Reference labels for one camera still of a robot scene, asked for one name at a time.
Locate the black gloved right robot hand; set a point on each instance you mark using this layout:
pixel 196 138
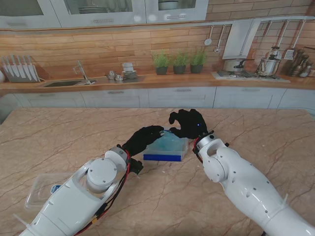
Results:
pixel 192 125

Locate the steel kitchen faucet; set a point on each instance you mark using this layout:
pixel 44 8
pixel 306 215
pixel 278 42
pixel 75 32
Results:
pixel 82 71

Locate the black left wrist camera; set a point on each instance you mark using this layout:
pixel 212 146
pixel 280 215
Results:
pixel 137 166

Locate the dark kitchen sink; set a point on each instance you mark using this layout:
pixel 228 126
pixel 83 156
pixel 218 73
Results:
pixel 62 83

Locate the grey base cabinets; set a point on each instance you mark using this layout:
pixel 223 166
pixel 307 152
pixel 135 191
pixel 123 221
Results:
pixel 123 98

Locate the plates stacked inside cabinet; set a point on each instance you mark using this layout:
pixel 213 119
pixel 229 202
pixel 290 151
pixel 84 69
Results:
pixel 93 10

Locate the wooden kitchen countertop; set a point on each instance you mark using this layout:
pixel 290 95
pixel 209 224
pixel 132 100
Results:
pixel 172 79

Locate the stack of plates with cups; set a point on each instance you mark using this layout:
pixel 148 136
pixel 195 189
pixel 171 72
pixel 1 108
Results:
pixel 129 72

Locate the clear plastic lid blue label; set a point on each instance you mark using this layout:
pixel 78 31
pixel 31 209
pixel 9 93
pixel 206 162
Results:
pixel 40 186

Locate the grey glass-door wall cabinets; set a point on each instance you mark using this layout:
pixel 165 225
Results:
pixel 103 17

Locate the clear plastic crate blue clips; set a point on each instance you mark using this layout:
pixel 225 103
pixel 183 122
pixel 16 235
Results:
pixel 162 156

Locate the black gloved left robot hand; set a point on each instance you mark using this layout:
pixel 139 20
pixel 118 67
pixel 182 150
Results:
pixel 144 140

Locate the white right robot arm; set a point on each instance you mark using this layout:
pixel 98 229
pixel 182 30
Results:
pixel 246 186

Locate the clear plastic bag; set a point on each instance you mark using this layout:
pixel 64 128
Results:
pixel 168 143

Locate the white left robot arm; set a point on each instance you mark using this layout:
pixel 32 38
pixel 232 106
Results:
pixel 73 201

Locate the knife block with knives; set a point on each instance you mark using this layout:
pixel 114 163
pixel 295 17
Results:
pixel 21 71

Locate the bowl inside cabinet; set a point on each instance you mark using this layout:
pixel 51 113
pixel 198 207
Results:
pixel 168 5

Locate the small steel bowl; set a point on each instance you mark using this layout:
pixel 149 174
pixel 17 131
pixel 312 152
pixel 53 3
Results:
pixel 111 74
pixel 119 77

